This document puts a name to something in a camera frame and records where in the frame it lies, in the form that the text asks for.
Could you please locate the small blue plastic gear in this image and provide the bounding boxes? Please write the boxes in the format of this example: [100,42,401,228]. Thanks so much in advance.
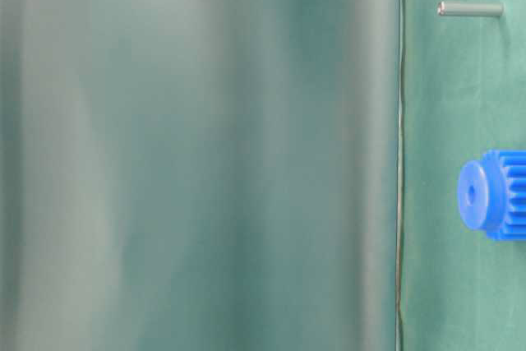
[457,150,526,241]

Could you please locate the green backdrop curtain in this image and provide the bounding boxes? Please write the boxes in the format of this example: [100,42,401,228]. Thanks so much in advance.
[1,0,399,350]

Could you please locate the green table cloth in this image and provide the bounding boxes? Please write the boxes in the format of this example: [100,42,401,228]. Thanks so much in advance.
[400,0,525,350]

